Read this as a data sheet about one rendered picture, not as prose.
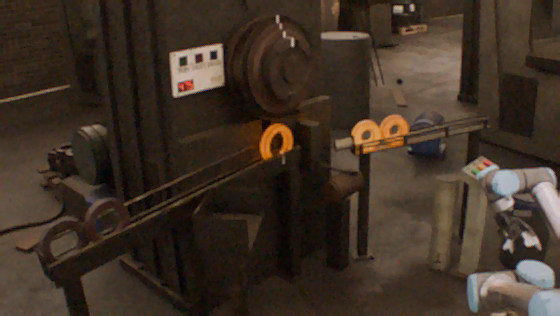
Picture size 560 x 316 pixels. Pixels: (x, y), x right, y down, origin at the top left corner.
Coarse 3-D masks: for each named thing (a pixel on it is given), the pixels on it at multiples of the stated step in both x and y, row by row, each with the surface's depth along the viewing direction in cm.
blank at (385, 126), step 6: (384, 120) 270; (390, 120) 269; (396, 120) 269; (402, 120) 270; (384, 126) 269; (390, 126) 270; (402, 126) 271; (384, 132) 270; (402, 132) 272; (384, 138) 271; (396, 138) 273; (402, 138) 273
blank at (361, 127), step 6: (366, 120) 268; (360, 126) 266; (366, 126) 267; (372, 126) 268; (378, 126) 268; (354, 132) 267; (360, 132) 267; (372, 132) 269; (378, 132) 269; (354, 138) 268; (360, 138) 269; (372, 138) 270; (378, 138) 271; (366, 144) 270; (366, 150) 272
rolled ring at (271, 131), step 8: (272, 128) 242; (280, 128) 245; (264, 136) 241; (272, 136) 242; (288, 136) 250; (264, 144) 241; (288, 144) 252; (264, 152) 242; (280, 152) 252; (288, 152) 253
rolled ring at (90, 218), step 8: (104, 200) 186; (112, 200) 188; (96, 208) 183; (104, 208) 186; (112, 208) 188; (120, 208) 191; (88, 216) 182; (96, 216) 184; (120, 216) 194; (128, 216) 194; (88, 224) 182; (120, 224) 194; (128, 224) 195; (88, 232) 183; (96, 232) 185; (96, 240) 186
